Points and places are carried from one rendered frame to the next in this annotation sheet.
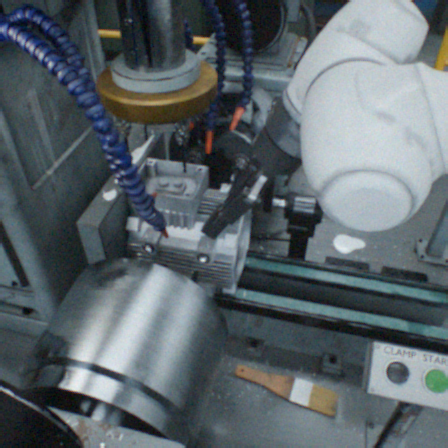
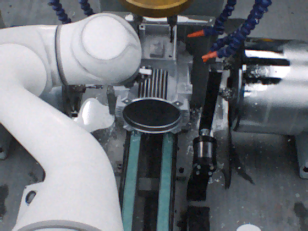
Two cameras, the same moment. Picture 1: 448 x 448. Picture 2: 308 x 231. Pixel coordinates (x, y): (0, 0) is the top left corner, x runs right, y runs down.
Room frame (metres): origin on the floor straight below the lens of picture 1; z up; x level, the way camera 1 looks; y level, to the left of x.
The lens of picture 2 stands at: (0.49, -0.65, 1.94)
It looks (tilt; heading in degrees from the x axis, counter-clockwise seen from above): 56 degrees down; 80
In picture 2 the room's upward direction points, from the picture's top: straight up
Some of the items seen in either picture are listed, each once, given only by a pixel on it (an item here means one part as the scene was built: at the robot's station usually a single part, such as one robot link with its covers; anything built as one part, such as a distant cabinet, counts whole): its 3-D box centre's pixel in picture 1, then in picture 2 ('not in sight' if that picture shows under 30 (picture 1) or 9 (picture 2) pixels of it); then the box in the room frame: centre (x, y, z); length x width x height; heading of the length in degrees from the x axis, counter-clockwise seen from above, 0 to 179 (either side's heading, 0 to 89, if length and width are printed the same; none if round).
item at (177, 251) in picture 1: (193, 234); (154, 86); (0.62, 0.06, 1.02); 0.20 x 0.19 x 0.19; 76
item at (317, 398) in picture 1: (285, 387); not in sight; (0.42, -0.12, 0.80); 0.21 x 0.05 x 0.01; 68
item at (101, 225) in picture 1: (121, 236); (158, 53); (0.66, 0.21, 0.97); 0.30 x 0.11 x 0.34; 166
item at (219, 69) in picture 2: (273, 159); (209, 104); (0.72, -0.10, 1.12); 0.04 x 0.03 x 0.26; 76
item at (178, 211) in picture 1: (169, 193); (155, 50); (0.63, 0.10, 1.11); 0.12 x 0.11 x 0.07; 76
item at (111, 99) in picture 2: not in sight; (120, 96); (0.54, 0.15, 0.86); 0.07 x 0.06 x 0.12; 166
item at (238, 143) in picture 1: (231, 136); (280, 87); (0.95, -0.02, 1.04); 0.41 x 0.25 x 0.25; 166
